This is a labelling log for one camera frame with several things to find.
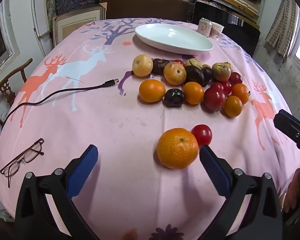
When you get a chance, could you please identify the pink deer print tablecloth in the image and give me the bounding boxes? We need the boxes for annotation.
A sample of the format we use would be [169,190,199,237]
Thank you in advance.
[0,17,300,240]

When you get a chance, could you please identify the person's right hand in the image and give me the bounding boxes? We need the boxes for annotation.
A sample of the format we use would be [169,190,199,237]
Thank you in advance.
[283,166,300,213]

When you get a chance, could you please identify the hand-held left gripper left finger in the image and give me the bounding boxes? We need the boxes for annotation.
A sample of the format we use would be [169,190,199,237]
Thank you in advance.
[14,144,100,240]

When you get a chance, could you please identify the black cable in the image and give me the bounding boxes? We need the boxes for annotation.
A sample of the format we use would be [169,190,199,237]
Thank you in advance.
[1,79,119,132]

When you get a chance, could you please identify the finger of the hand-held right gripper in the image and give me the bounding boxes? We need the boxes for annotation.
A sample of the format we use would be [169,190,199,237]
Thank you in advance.
[274,109,300,153]

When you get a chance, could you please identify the pink drink can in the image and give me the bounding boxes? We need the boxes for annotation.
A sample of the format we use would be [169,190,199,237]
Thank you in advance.
[197,17,213,37]

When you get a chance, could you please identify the large tangerine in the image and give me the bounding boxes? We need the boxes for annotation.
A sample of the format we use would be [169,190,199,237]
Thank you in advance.
[157,128,199,170]

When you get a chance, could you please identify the wooden chair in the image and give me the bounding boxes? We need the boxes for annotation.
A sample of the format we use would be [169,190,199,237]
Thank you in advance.
[0,58,33,160]

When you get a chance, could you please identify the white oval plate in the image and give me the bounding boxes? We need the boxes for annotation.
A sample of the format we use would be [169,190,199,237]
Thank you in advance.
[134,24,214,55]

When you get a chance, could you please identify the dark brown board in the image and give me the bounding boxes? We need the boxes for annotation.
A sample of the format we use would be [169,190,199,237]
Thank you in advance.
[106,0,193,22]

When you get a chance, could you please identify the hanging tan woven sheets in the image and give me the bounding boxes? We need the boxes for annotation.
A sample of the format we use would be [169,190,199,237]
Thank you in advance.
[265,0,300,58]

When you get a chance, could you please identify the pale peach round fruit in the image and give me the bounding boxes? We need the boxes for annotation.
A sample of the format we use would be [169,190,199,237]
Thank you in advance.
[132,54,154,77]
[163,62,187,85]

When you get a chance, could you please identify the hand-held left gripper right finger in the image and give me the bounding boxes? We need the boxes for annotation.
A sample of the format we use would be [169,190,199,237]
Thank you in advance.
[197,144,283,240]

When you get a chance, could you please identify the small tangerine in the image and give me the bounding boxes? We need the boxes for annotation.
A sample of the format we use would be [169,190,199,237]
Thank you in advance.
[224,95,243,118]

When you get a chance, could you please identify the black glossy board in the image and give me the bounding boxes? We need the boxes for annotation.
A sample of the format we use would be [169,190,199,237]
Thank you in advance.
[191,1,261,58]

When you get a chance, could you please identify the dark purple fruit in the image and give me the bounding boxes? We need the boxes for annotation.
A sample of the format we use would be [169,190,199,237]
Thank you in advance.
[185,66,205,87]
[202,67,213,83]
[152,58,170,75]
[163,88,185,108]

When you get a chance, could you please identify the brown framed eyeglasses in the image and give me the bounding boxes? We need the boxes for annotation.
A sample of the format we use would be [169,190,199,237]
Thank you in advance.
[0,138,45,188]

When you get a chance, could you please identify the pink cloth bundle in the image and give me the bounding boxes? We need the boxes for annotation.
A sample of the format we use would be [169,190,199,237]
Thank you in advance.
[190,0,218,6]

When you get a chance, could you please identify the white door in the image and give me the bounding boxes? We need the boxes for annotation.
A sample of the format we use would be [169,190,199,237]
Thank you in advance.
[5,0,54,65]

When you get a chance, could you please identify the white paper cup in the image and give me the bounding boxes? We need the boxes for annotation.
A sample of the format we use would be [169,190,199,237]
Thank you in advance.
[210,22,225,39]

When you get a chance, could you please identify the large red tomato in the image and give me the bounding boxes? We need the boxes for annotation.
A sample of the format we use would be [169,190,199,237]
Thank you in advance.
[204,87,227,112]

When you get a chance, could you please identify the yellow speckled fruit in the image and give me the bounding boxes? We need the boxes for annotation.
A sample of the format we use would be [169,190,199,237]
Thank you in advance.
[184,58,203,70]
[211,62,233,82]

